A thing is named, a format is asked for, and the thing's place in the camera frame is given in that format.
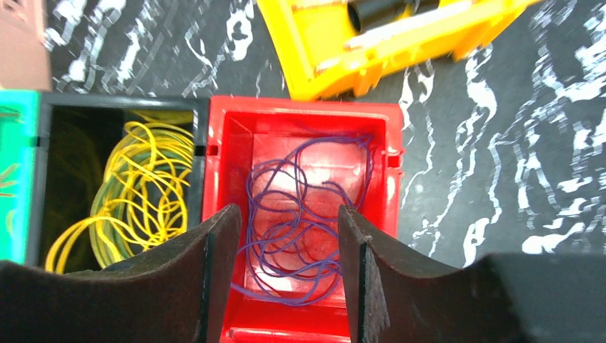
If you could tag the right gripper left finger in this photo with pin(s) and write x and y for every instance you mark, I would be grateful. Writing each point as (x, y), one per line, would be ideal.
(175, 292)

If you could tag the glue stick in yellow bin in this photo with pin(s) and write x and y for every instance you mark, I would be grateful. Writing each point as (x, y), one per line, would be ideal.
(387, 31)

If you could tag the yellow plastic bin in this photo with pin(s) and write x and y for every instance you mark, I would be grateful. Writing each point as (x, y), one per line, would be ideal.
(309, 39)

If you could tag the pink plastic file organizer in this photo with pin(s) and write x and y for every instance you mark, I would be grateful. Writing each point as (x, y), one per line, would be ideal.
(24, 58)

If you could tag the red plastic bin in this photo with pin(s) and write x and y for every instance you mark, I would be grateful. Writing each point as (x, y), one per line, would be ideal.
(289, 166)

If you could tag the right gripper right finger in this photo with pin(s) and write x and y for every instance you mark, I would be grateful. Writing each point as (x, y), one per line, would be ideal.
(395, 294)

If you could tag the green plastic bin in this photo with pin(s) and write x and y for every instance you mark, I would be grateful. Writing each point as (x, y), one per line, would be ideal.
(19, 135)

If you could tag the black marker in yellow bin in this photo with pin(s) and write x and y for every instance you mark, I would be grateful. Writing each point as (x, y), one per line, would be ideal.
(368, 14)

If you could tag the black plastic bin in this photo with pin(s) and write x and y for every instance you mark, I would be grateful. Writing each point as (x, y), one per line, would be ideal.
(75, 135)

